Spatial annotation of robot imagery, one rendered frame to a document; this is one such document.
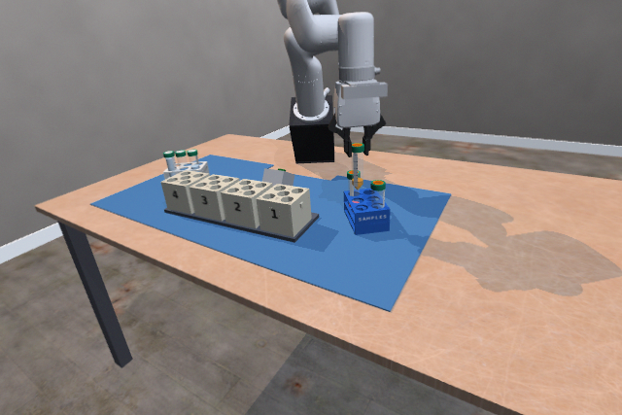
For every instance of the blue tube rack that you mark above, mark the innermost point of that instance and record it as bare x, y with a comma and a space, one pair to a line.
366, 219

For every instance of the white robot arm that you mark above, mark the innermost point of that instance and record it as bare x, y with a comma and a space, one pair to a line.
352, 35

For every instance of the blue flat mat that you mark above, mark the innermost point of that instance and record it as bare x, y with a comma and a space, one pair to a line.
370, 268

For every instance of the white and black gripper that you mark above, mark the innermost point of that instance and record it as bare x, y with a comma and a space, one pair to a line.
358, 112

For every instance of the white tube rack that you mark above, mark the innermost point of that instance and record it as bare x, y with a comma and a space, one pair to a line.
203, 169

